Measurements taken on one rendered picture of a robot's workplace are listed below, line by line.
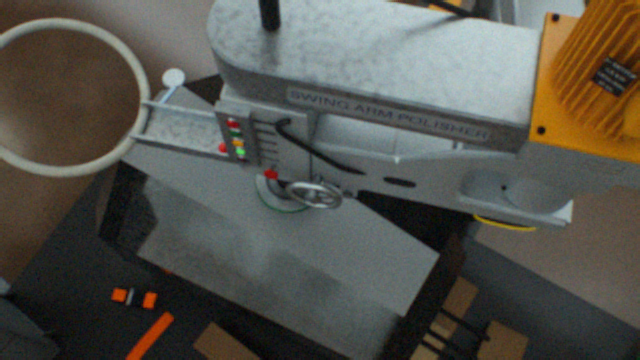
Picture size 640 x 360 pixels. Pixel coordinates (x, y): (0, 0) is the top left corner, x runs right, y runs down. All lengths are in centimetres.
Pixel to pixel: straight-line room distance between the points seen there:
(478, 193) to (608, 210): 156
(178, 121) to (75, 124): 135
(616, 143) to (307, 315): 117
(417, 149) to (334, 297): 71
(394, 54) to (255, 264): 102
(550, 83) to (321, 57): 43
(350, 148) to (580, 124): 53
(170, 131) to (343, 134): 63
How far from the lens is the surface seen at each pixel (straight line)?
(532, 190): 157
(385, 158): 151
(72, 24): 210
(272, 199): 202
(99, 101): 330
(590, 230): 311
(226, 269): 215
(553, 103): 127
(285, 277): 206
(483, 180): 169
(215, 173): 212
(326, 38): 129
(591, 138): 126
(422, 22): 133
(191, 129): 195
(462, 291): 274
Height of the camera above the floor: 275
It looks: 68 degrees down
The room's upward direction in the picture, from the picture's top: 1 degrees counter-clockwise
